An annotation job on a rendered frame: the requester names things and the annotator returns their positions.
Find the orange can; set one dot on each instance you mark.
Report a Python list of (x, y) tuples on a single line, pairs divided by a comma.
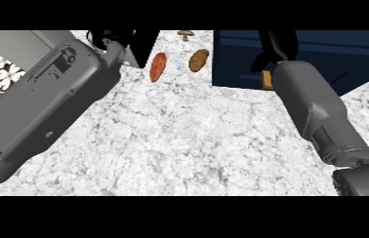
[(266, 81)]

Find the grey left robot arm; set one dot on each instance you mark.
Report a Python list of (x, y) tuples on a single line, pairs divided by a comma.
[(52, 95)]

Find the dark blue open drawer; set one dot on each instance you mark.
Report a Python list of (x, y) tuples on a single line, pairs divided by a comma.
[(233, 59)]

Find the pale grey appliance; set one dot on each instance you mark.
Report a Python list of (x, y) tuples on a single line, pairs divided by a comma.
[(24, 42)]

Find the brown mushroom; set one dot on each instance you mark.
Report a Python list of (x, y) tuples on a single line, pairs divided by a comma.
[(185, 34)]

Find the brown potato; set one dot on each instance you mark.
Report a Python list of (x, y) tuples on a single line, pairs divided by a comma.
[(198, 60)]

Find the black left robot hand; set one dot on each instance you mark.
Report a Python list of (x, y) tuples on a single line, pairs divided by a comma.
[(143, 47)]

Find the orange-red sweet potato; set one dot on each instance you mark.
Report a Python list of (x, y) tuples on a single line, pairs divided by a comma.
[(157, 67)]

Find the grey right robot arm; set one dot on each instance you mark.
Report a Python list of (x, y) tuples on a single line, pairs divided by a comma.
[(312, 108)]

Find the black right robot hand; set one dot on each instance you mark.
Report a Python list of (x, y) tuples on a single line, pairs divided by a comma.
[(278, 45)]

